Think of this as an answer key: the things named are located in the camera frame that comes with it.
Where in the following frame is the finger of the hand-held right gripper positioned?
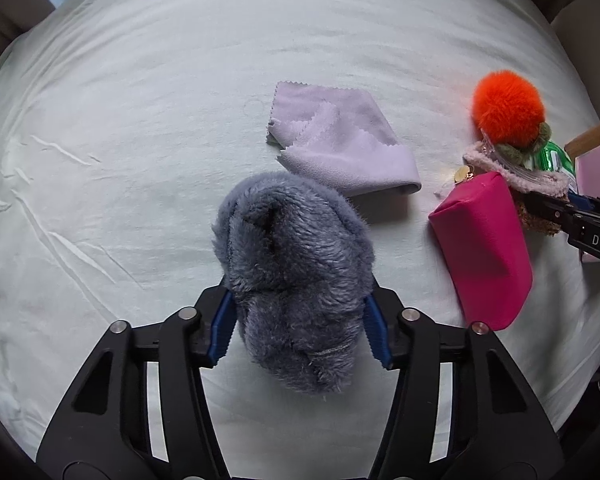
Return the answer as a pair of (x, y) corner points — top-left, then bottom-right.
(524, 191), (600, 235)

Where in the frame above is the pale green bed sheet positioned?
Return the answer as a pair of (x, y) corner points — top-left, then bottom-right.
(0, 0), (600, 463)

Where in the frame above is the brown fuzzy scrunchie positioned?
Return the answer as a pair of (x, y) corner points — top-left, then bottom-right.
(515, 193), (563, 235)

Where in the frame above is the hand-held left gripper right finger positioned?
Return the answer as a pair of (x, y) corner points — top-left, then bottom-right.
(362, 282), (567, 480)

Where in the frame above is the green fuzzy scrunchie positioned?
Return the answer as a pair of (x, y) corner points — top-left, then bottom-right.
(494, 122), (552, 169)

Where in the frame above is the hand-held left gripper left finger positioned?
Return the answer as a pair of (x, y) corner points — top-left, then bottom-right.
(35, 284), (238, 480)

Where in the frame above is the green plastic packet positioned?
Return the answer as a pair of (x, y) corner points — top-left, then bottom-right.
(526, 141), (575, 181)

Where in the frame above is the orange fluffy pompom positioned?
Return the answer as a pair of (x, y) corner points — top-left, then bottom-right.
(472, 69), (546, 146)

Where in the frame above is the cardboard box with pink lining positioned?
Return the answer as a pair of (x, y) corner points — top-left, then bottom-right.
(563, 118), (600, 264)

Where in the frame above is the lavender microfibre cloth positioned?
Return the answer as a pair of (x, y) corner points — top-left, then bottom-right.
(265, 80), (422, 198)

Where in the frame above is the grey fluffy plush sock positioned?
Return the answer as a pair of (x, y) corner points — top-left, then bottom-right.
(211, 170), (376, 394)

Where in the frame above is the pink zip pouch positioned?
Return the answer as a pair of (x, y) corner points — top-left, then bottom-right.
(428, 171), (534, 331)

